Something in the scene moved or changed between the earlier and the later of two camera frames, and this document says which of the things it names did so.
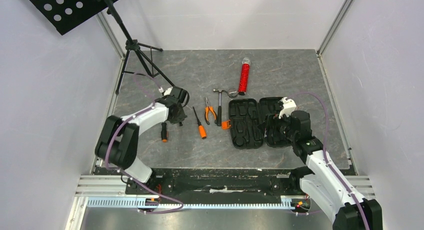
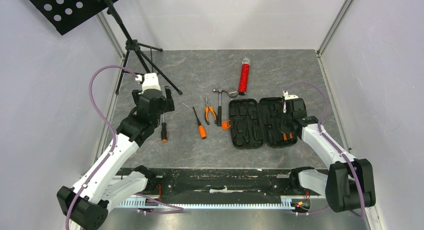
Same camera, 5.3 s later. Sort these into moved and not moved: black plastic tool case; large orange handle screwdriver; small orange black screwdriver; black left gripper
Moved: black left gripper
Not moved: small orange black screwdriver; black plastic tool case; large orange handle screwdriver
